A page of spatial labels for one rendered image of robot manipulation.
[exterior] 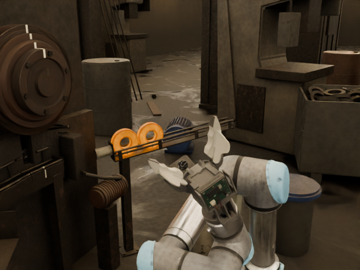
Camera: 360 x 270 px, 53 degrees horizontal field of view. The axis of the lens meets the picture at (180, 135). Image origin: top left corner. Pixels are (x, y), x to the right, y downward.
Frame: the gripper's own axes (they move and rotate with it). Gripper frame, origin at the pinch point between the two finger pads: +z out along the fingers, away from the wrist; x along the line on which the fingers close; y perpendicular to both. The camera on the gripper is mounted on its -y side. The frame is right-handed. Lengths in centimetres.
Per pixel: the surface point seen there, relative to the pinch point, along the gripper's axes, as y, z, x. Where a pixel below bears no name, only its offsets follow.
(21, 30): -110, 13, 13
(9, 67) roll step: -99, 5, 25
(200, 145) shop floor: -268, -201, -84
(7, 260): -56, -40, 59
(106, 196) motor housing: -105, -75, 23
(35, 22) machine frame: -135, 10, 5
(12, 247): -62, -41, 57
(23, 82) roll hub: -96, -2, 23
